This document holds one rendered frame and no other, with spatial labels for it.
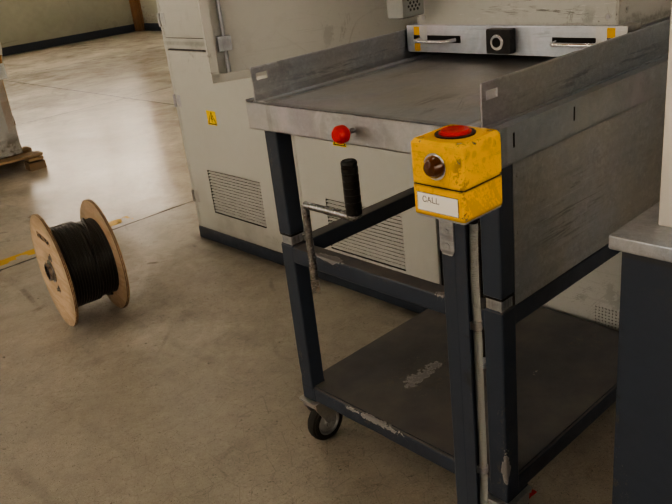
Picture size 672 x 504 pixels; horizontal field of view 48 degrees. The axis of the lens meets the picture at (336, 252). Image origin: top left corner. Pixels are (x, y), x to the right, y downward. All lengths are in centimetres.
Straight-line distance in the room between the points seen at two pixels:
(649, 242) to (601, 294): 100
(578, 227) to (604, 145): 16
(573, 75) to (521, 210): 25
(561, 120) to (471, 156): 40
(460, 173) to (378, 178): 142
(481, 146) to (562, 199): 47
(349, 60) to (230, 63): 34
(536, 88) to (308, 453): 104
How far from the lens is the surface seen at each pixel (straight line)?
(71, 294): 256
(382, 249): 241
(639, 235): 102
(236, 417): 205
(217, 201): 309
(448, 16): 176
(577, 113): 132
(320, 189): 253
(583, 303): 203
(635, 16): 160
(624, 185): 156
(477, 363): 106
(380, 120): 129
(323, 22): 195
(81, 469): 203
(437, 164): 90
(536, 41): 162
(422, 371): 181
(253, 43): 192
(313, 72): 164
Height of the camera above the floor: 114
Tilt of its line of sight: 23 degrees down
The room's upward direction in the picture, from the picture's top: 7 degrees counter-clockwise
